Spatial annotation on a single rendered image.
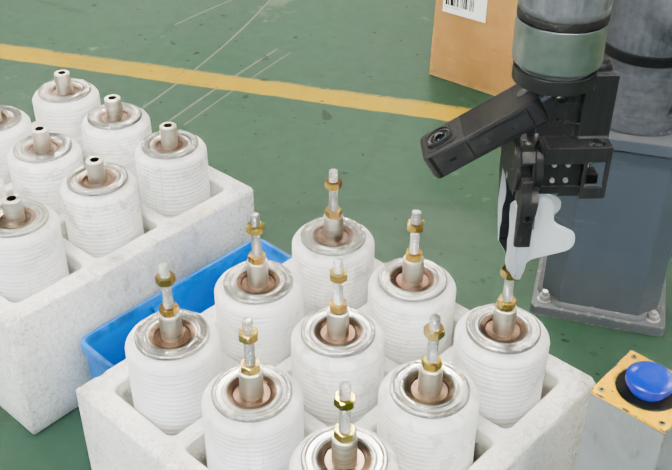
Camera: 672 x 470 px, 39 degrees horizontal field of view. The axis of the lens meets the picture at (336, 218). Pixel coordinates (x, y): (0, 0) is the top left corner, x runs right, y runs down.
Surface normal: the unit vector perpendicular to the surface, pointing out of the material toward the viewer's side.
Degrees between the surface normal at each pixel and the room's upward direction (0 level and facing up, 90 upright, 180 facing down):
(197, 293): 88
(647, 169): 90
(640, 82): 72
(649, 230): 90
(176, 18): 0
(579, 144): 0
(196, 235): 90
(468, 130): 33
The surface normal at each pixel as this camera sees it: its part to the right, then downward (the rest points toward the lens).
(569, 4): -0.13, 0.56
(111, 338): 0.73, 0.36
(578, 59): 0.22, 0.54
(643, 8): -0.71, 0.43
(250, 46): 0.00, -0.83
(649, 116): -0.09, 0.29
